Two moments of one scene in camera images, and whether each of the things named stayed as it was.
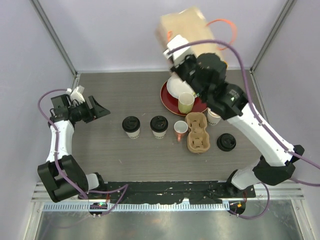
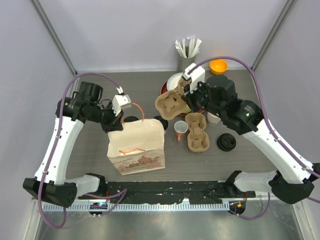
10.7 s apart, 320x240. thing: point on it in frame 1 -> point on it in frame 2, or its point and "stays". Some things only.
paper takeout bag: [192, 24] -> [139, 147]
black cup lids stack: [226, 142] stays
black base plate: [201, 192] stays
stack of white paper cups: [213, 118] stays
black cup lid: [159, 123] stays
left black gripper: [97, 111] -> [115, 123]
